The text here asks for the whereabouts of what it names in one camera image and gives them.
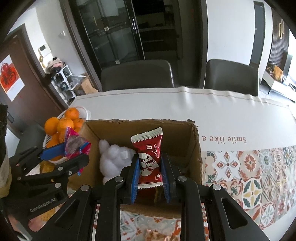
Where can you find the white plush toy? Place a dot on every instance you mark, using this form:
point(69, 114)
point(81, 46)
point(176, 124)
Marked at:
point(113, 160)

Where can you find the patterned table runner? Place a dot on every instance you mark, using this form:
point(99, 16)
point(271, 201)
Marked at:
point(254, 180)

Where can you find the white intercom panel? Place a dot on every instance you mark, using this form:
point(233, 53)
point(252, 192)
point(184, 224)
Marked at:
point(44, 51)

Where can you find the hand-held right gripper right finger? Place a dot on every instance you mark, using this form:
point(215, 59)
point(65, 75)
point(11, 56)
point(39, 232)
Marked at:
point(166, 178)

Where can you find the black glass sliding door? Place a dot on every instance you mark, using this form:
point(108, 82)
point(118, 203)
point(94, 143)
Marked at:
point(115, 34)

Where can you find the pile of oranges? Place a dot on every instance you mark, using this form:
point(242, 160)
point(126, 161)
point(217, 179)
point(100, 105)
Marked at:
point(62, 125)

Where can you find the white printed tablecloth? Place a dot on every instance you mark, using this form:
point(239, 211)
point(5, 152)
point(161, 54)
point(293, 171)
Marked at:
point(185, 106)

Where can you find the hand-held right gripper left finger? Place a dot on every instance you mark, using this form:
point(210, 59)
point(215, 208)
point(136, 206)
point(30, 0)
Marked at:
point(134, 183)

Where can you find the dark grey door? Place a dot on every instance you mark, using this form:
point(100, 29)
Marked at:
point(257, 34)

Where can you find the woven wicker tissue box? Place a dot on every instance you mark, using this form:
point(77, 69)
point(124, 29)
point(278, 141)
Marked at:
point(46, 168)

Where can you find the grey dining chair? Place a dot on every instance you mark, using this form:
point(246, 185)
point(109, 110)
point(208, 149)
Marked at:
point(138, 74)
point(231, 76)
point(30, 134)

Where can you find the white low tv cabinet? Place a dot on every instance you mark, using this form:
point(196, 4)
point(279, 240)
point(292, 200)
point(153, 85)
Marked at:
point(277, 87)

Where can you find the pink candy packet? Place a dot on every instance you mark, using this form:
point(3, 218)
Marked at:
point(75, 143)

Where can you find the brown wooden door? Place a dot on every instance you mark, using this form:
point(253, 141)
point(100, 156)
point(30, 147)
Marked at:
point(27, 92)

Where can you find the red snack packet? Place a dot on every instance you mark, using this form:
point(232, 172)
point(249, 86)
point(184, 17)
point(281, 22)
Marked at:
point(148, 148)

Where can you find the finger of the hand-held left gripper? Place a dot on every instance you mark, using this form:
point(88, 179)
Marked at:
point(69, 165)
point(53, 151)

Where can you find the brown cardboard box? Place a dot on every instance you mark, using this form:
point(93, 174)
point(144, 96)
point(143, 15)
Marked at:
point(194, 150)

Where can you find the white plastic basket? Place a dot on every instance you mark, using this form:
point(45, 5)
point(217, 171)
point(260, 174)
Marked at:
point(86, 113)

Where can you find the small open cardboard box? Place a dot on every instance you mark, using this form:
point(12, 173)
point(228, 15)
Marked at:
point(86, 87)

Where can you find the white shoe rack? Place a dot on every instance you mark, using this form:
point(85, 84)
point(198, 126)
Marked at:
point(62, 81)

